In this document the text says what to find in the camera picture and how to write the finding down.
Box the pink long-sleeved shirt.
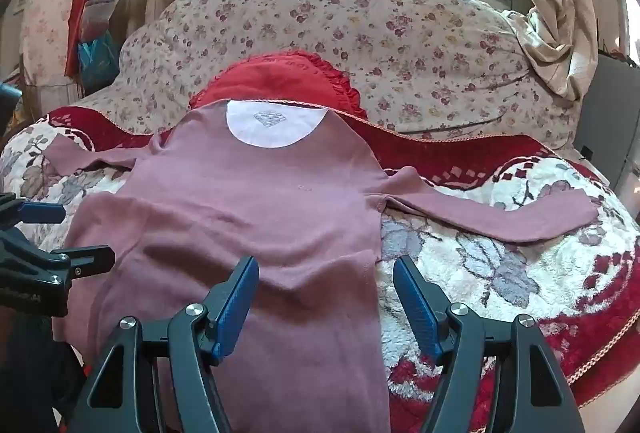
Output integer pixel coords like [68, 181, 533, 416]
[42, 99, 600, 433]

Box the red ruffled pillow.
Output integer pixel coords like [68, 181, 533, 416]
[189, 50, 368, 121]

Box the red and white floral blanket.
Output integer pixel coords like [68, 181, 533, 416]
[0, 105, 640, 433]

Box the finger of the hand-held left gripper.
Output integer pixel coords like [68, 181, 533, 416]
[50, 245, 117, 281]
[0, 194, 67, 225]

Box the blue hanging bag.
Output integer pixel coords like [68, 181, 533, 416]
[77, 35, 121, 88]

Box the grey cabinet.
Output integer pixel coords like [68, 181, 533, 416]
[572, 50, 640, 194]

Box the floral beige sofa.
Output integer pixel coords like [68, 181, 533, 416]
[75, 0, 581, 148]

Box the pink floral cloth cover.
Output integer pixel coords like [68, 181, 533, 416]
[20, 0, 83, 98]

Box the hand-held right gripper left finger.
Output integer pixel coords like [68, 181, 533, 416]
[70, 256, 261, 433]

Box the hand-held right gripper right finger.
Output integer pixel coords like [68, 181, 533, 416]
[393, 255, 586, 433]

